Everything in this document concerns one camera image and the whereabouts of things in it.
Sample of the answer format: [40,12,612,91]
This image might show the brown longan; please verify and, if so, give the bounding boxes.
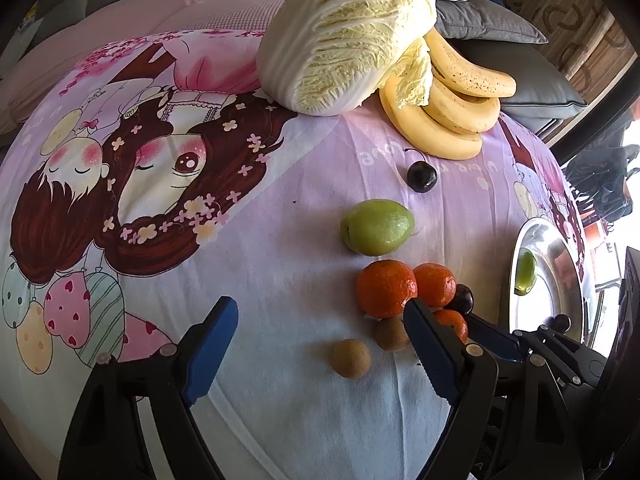
[372,316,413,352]
[329,338,372,378]

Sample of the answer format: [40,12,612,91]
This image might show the black scooter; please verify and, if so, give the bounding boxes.
[562,144,640,221]

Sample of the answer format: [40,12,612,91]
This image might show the spotted yellow banana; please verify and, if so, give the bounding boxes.
[425,27,517,98]

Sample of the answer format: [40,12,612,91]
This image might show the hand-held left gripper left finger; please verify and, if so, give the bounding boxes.
[57,296,239,480]

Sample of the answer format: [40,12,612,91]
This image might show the brown patterned curtain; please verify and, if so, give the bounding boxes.
[495,0,631,106]

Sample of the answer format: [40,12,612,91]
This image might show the cartoon printed blanket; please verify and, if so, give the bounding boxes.
[0,29,588,480]

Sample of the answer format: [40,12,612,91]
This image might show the pink quilt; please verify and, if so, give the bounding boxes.
[0,0,301,136]

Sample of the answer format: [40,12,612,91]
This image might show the small mandarin orange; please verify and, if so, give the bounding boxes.
[432,309,470,345]

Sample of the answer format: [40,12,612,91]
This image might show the napa cabbage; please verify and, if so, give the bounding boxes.
[256,0,438,117]

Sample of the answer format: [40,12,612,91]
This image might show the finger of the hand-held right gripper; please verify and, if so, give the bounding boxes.
[515,326,608,386]
[467,314,523,361]

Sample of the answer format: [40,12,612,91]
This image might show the medium mandarin orange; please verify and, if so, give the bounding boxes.
[412,262,458,308]

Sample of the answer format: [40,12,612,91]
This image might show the grey pillow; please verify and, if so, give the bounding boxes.
[435,0,548,43]
[455,37,588,121]

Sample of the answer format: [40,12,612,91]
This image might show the green guava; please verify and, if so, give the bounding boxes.
[340,199,416,256]

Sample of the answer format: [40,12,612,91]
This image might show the large mandarin orange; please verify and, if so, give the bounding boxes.
[355,259,418,320]

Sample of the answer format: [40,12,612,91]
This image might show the round metal plate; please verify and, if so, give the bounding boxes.
[507,216,588,346]

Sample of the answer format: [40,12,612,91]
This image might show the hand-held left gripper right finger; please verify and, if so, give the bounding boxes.
[404,298,586,480]

